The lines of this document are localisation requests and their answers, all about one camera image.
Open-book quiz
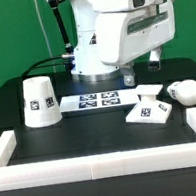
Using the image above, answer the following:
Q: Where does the white lamp bulb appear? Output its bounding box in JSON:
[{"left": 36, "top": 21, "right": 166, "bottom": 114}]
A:
[{"left": 167, "top": 79, "right": 196, "bottom": 106}]

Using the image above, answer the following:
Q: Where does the black cable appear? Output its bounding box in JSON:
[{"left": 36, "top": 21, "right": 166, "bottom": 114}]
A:
[{"left": 18, "top": 52, "right": 78, "bottom": 80}]

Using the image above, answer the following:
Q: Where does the white marker tag sheet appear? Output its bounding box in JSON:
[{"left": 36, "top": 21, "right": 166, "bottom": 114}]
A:
[{"left": 60, "top": 89, "right": 140, "bottom": 113}]

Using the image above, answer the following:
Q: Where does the white U-shaped frame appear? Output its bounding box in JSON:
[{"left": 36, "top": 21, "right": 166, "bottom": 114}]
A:
[{"left": 0, "top": 108, "right": 196, "bottom": 191}]

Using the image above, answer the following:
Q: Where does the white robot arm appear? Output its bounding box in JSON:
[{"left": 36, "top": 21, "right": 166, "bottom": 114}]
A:
[{"left": 69, "top": 0, "right": 175, "bottom": 86}]

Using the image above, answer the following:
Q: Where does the white lamp shade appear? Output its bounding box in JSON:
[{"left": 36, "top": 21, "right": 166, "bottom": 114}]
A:
[{"left": 22, "top": 76, "right": 62, "bottom": 128}]

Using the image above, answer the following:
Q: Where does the white lamp base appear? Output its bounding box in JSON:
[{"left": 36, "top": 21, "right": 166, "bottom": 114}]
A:
[{"left": 125, "top": 84, "right": 172, "bottom": 124}]

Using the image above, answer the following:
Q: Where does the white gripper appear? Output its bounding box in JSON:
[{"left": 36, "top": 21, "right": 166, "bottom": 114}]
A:
[{"left": 95, "top": 0, "right": 175, "bottom": 87}]

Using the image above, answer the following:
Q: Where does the grey cable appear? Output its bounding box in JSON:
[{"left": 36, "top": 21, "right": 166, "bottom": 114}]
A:
[{"left": 33, "top": 0, "right": 58, "bottom": 76}]

